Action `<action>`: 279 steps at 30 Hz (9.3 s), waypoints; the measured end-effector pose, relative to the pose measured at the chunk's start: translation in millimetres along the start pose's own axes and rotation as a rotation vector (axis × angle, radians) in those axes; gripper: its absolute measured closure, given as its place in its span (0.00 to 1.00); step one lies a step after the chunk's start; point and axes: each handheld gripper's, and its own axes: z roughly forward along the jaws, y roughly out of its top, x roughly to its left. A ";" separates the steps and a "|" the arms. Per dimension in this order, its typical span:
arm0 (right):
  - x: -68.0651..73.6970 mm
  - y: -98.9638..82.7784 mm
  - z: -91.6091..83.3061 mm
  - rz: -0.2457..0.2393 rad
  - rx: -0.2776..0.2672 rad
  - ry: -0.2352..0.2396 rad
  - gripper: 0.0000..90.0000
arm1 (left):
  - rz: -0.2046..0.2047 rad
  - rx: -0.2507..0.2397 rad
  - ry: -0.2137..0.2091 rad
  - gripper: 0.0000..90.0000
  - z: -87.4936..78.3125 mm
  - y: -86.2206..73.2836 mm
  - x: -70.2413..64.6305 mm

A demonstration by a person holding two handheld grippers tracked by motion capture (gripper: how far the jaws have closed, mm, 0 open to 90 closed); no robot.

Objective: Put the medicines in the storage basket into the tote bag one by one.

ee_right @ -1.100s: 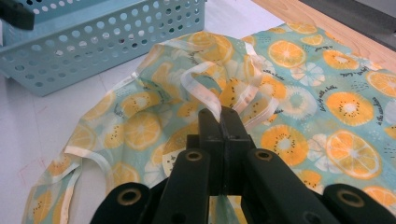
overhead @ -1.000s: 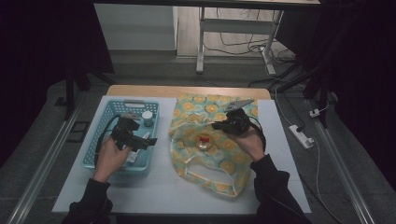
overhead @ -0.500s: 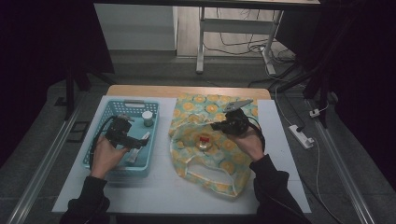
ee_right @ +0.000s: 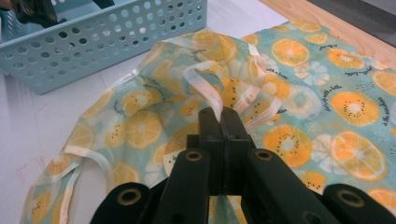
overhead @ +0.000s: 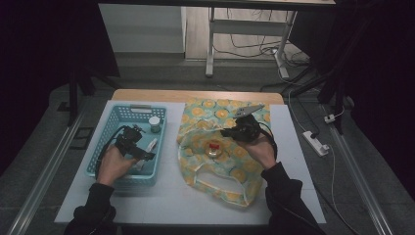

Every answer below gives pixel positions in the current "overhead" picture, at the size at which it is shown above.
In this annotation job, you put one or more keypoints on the small jar with white lid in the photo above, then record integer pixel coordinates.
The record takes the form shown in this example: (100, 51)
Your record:
(154, 124)

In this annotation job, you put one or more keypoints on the white table mat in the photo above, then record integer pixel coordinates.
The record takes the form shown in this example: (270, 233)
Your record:
(163, 202)

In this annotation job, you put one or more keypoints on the white tube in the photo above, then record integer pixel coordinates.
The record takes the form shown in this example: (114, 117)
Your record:
(151, 144)

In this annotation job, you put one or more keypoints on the aluminium floor rail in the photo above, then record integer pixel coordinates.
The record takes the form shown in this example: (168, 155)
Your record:
(359, 173)
(42, 182)

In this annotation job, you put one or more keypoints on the person's right hand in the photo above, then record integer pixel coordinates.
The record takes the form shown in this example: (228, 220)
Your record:
(264, 151)

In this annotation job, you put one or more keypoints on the white desk frame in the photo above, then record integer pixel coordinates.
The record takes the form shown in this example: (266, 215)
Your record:
(248, 27)

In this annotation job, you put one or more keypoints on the floral cloth bag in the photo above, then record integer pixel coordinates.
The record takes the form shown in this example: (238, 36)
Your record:
(202, 112)

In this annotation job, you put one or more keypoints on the black plug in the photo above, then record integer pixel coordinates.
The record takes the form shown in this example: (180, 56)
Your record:
(314, 134)

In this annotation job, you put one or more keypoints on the black metal stand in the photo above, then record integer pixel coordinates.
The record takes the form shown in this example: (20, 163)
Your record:
(73, 94)
(329, 88)

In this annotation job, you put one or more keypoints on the blue plastic basket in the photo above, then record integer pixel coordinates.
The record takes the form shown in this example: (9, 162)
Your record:
(153, 174)

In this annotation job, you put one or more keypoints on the small white adapter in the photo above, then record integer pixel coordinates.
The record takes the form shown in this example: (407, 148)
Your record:
(329, 118)

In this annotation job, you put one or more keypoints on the round tin with red label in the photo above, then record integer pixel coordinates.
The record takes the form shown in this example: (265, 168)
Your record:
(213, 150)

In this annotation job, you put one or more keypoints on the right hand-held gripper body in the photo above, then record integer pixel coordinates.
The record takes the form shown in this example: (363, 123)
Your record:
(248, 129)

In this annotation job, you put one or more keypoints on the person's left hand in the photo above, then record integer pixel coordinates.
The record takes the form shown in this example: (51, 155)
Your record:
(112, 164)

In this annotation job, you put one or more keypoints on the white cabinet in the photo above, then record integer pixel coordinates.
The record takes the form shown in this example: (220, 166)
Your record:
(140, 27)

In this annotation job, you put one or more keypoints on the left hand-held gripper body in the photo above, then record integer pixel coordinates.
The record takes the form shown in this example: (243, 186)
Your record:
(127, 140)

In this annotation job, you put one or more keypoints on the white power strip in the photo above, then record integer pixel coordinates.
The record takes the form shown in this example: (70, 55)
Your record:
(314, 143)

